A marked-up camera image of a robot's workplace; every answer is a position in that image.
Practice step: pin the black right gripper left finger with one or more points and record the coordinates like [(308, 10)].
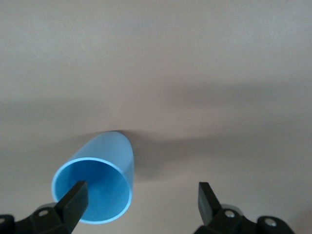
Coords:
[(68, 209)]

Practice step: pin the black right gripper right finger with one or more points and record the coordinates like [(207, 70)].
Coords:
[(209, 209)]

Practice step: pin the blue plastic cup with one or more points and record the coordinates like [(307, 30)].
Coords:
[(107, 156)]

